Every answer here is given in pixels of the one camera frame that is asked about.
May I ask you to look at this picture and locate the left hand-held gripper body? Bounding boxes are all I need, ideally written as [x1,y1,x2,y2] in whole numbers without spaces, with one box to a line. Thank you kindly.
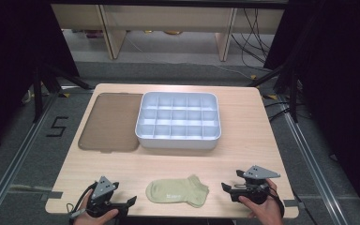
[86,175,129,218]

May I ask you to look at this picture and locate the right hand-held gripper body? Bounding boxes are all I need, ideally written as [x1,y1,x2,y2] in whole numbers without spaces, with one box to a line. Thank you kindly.
[230,164,281,206]

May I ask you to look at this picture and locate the light green sock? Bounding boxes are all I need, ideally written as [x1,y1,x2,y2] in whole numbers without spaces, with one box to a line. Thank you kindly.
[145,174,210,209]

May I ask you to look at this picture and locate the person's left hand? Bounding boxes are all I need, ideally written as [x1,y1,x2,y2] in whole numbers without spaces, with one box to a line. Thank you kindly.
[72,190,120,225]

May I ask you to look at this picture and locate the person's right hand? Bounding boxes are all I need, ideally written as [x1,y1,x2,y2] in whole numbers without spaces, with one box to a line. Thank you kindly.
[237,178,284,225]

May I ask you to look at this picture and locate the grey tape strip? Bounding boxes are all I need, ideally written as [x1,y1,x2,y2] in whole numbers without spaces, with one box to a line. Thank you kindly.
[39,190,64,202]
[282,199,307,209]

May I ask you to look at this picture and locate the brown translucent lid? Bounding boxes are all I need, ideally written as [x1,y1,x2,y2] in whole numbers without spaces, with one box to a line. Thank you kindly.
[77,92,144,154]

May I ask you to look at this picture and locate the white divided storage box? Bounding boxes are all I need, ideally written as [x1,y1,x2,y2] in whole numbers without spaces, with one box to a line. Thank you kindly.
[134,91,222,150]

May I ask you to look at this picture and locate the black metal stand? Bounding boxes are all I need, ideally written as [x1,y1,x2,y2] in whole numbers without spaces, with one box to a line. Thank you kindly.
[32,61,96,124]
[247,61,300,124]

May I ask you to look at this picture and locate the black curtain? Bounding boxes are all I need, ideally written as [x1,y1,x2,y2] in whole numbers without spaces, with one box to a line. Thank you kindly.
[0,0,81,158]
[263,0,360,224]

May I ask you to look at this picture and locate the beige wooden desk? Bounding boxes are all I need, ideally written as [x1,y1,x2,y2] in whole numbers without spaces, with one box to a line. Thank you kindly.
[50,3,286,62]

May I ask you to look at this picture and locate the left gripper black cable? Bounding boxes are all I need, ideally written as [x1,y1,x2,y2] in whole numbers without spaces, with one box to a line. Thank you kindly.
[66,181,98,220]

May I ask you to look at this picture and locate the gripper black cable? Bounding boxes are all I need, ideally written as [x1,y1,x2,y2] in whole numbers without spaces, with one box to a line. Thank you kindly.
[66,181,98,220]
[268,187,286,218]

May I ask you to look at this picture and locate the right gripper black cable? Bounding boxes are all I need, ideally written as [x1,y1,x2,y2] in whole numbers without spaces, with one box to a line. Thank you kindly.
[268,187,286,218]

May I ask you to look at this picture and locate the aluminium floor rail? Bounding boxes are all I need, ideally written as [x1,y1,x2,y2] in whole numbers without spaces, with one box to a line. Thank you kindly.
[278,96,349,225]
[0,93,61,225]

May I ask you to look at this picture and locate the black floor cables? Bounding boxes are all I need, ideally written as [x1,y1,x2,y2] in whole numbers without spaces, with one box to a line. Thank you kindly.
[230,7,277,69]

